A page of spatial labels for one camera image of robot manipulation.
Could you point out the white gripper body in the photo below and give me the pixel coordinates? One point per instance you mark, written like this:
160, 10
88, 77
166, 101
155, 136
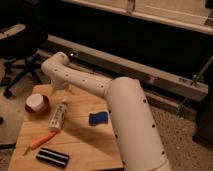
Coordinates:
58, 84

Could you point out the white lotion bottle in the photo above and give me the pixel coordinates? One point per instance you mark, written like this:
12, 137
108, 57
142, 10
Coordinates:
57, 118

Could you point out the orange carrot peeler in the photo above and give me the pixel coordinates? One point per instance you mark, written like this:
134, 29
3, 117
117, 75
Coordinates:
39, 141

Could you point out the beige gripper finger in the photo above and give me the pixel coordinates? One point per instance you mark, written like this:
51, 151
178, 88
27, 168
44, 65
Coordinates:
69, 89

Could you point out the black white striped block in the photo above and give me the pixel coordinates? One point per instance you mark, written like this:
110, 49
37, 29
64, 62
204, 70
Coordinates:
53, 157

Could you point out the blue sponge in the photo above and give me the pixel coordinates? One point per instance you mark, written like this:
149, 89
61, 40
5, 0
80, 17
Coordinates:
98, 118

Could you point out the black office chair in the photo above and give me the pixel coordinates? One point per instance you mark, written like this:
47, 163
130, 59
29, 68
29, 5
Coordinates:
18, 46

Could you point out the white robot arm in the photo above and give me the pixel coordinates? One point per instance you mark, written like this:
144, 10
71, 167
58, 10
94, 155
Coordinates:
137, 136

